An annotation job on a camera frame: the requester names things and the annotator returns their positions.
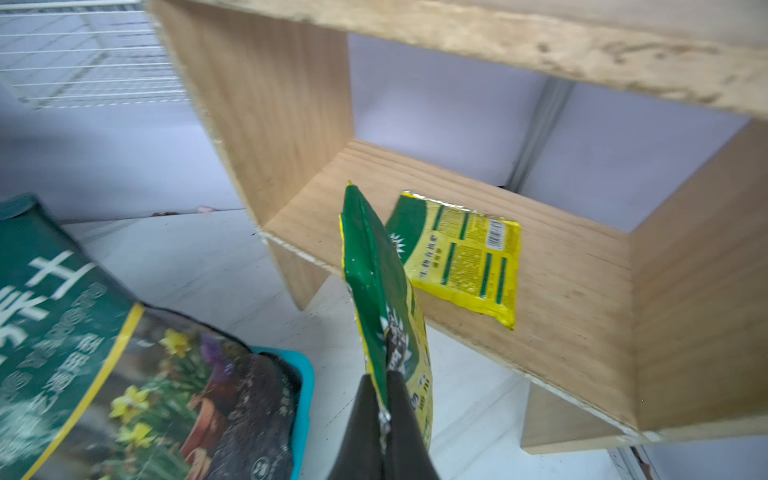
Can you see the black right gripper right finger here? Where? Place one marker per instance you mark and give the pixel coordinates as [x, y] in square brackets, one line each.
[406, 456]

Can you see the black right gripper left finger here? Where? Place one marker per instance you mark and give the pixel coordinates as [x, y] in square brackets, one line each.
[360, 455]

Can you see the yellow green fertilizer packet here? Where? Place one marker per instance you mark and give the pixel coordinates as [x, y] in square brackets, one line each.
[387, 310]
[462, 256]

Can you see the dark green soil bag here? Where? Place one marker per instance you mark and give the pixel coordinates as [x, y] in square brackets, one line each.
[97, 385]

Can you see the teal plastic basket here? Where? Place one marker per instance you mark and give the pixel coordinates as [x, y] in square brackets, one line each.
[301, 429]

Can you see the aluminium frame post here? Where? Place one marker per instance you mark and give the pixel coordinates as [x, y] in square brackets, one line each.
[549, 106]

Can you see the white wire wall basket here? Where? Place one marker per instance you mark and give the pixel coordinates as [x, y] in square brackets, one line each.
[79, 54]

